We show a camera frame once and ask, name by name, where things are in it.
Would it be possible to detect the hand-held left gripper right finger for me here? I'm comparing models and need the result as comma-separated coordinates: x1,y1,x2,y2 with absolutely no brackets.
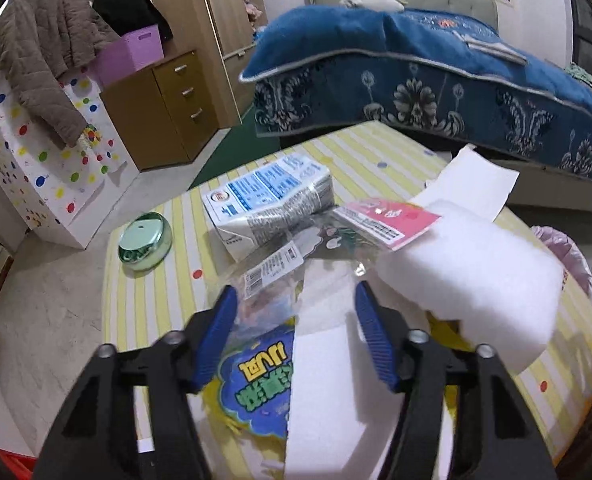
353,282,558,480

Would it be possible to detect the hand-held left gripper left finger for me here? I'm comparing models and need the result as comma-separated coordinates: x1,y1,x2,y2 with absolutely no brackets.
33,285,239,480

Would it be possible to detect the clear wrapper white label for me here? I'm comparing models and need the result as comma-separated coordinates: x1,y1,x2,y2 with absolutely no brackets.
226,240,367,341

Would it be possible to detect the pale pink trash bag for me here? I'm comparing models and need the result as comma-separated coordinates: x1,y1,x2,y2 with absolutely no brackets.
530,225,592,321

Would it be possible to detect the yellow striped tablecloth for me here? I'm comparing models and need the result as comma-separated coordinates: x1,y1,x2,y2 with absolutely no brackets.
101,121,592,480

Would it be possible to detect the white paper sheet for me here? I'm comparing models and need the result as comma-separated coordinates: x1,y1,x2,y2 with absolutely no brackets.
424,144,521,222
283,324,412,480

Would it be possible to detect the white foam block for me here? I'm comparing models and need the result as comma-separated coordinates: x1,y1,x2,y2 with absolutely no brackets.
376,199,567,376

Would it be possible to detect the clear wrapper pink label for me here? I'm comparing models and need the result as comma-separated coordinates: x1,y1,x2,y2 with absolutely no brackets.
326,197,443,281

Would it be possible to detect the green round tin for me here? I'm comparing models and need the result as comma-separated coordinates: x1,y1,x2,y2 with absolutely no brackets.
117,212,173,275

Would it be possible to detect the crushed blue white milk carton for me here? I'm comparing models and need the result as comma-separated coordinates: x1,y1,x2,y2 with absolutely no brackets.
201,154,337,263

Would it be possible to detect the green floor mat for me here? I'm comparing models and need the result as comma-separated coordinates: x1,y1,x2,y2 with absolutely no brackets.
188,105,287,191

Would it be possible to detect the wooden drawer cabinet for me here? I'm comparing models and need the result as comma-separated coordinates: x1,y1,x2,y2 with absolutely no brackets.
100,50,220,171

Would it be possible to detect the red plastic item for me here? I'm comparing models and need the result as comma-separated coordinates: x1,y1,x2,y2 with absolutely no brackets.
0,447,39,480

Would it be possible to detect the white polka dot cloth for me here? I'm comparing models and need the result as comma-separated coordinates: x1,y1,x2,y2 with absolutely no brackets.
0,35,139,251

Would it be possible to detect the blue patterned blanket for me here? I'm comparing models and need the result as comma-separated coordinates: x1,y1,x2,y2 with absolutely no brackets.
239,6,592,183

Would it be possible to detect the purple storage box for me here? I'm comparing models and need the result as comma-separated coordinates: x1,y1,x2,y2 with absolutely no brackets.
88,25,166,88

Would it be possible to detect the folded white paper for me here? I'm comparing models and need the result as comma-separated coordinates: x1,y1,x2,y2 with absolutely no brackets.
451,30,528,66

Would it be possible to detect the brown quilted jacket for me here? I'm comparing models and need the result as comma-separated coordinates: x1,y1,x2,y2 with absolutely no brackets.
0,0,122,148

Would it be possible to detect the wooden wardrobe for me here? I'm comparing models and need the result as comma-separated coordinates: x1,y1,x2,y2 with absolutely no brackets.
141,0,269,128

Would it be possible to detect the teal cloth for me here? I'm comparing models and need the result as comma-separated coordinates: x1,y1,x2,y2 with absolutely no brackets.
565,61,592,83

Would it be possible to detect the black jacket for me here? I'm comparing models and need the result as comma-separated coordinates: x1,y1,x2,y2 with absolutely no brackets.
92,0,173,43

